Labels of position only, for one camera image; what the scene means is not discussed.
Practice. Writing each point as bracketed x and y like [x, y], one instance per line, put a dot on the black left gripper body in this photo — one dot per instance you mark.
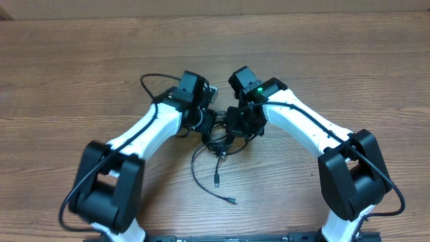
[203, 120]

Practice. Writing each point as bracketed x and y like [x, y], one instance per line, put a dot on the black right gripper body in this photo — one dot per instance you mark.
[244, 124]

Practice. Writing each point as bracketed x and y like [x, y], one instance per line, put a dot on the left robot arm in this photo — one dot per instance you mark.
[107, 189]

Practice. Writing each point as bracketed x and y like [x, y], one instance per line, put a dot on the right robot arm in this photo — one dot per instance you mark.
[353, 175]

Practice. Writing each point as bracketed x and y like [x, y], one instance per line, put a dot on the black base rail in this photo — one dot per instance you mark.
[290, 237]

